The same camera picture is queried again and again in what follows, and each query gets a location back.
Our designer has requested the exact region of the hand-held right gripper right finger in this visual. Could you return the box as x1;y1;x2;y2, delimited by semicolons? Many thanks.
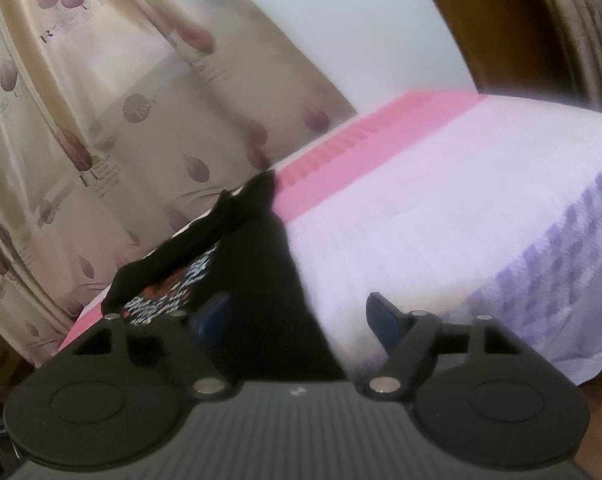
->
364;291;508;404

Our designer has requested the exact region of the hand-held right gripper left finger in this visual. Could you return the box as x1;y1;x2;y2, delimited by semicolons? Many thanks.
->
74;291;238;402

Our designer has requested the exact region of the black printed t-shirt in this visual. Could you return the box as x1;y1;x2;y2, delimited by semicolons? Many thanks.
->
102;170;348;382

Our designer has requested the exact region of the pink and white bed blanket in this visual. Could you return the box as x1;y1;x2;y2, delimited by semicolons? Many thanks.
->
56;88;602;387

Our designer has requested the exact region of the beige flower print curtain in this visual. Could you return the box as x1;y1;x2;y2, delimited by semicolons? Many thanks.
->
0;0;360;369

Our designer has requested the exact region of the brown wooden panel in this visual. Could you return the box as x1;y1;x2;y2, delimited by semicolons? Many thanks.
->
410;0;582;97

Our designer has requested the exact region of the grey striped curtain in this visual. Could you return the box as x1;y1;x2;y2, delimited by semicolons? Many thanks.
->
526;0;602;120

